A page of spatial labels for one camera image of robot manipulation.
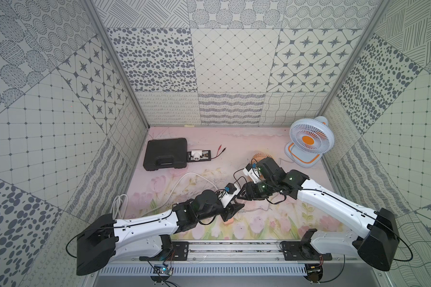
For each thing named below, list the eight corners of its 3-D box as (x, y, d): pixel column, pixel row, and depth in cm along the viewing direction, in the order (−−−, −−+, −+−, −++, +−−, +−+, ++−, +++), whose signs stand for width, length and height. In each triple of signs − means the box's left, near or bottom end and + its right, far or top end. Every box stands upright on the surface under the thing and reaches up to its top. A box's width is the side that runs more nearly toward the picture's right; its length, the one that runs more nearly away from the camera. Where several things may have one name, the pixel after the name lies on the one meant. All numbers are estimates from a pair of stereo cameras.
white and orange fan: (287, 169, 102) (305, 136, 80) (280, 146, 113) (295, 111, 91) (316, 169, 102) (342, 137, 80) (307, 146, 113) (327, 111, 91)
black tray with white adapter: (187, 162, 104) (185, 158, 101) (188, 153, 109) (187, 149, 105) (210, 162, 104) (210, 158, 101) (211, 153, 109) (210, 149, 105)
